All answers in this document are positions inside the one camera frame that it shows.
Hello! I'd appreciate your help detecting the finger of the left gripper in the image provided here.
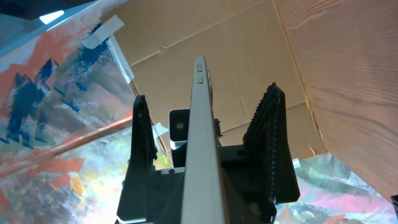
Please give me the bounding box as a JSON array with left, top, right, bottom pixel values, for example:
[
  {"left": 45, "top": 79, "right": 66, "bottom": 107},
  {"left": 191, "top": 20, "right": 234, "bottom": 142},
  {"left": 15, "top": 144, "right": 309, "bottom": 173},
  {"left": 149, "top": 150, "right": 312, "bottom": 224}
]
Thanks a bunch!
[
  {"left": 116, "top": 95, "right": 157, "bottom": 223},
  {"left": 243, "top": 83, "right": 300, "bottom": 204}
]

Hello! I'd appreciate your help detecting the Samsung Galaxy smartphone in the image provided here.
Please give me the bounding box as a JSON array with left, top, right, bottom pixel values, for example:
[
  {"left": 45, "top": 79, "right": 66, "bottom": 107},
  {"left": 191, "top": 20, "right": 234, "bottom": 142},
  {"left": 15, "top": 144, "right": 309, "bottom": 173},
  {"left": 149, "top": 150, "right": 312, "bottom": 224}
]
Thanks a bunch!
[{"left": 181, "top": 56, "right": 229, "bottom": 224}]

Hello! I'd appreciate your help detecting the cardboard sheet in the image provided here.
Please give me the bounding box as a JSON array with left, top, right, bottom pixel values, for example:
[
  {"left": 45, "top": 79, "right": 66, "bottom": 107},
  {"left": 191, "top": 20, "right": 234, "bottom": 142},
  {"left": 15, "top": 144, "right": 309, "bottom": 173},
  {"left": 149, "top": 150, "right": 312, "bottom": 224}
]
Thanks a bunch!
[{"left": 101, "top": 0, "right": 325, "bottom": 159}]

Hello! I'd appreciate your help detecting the colourful abstract painting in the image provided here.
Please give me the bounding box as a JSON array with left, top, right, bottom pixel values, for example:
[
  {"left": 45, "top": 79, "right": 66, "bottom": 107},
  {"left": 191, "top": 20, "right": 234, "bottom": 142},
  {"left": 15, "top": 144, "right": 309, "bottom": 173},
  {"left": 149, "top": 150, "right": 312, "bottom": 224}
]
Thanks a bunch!
[{"left": 1, "top": 1, "right": 397, "bottom": 223}]

